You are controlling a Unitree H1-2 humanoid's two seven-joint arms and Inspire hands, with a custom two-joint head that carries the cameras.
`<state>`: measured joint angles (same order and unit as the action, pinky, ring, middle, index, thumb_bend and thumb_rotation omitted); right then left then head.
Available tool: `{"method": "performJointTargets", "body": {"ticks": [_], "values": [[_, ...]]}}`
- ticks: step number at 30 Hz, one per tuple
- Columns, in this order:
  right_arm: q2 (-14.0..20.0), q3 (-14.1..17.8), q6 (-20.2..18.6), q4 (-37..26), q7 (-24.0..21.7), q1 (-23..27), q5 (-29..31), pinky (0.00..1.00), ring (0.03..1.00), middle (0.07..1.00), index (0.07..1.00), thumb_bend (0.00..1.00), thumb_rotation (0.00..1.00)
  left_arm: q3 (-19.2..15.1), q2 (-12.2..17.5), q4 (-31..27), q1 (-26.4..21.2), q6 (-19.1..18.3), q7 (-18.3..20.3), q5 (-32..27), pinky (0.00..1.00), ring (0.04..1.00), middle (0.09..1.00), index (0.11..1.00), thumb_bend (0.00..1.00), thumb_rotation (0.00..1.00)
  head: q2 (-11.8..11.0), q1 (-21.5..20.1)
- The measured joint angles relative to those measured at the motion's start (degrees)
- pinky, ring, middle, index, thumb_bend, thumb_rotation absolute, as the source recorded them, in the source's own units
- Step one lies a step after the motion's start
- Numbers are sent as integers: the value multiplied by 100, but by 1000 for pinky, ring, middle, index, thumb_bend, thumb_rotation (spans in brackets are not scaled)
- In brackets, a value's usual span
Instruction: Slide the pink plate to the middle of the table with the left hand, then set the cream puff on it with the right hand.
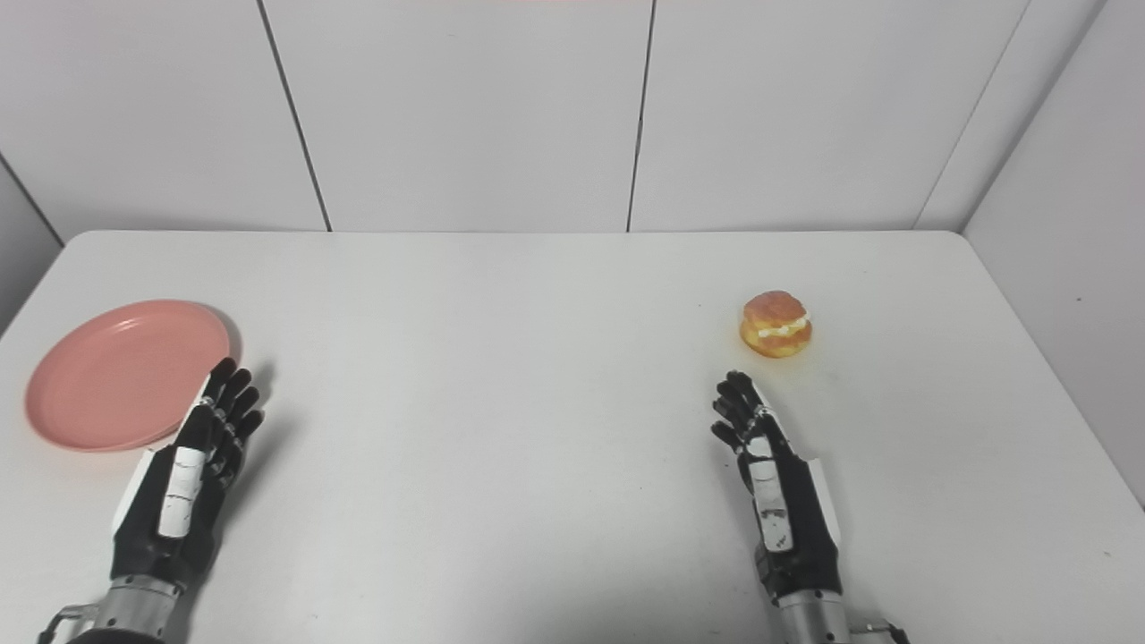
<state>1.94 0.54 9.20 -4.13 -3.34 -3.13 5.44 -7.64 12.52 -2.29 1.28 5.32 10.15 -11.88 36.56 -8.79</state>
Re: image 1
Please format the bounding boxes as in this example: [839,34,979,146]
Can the cream puff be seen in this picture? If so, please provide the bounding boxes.
[739,291,813,359]

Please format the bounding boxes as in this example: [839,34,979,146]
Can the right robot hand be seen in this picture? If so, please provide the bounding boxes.
[711,370,844,603]

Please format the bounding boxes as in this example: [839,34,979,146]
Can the pink plate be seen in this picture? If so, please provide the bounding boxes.
[25,300,232,453]

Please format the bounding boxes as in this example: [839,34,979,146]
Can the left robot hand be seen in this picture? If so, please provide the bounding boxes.
[110,358,266,589]

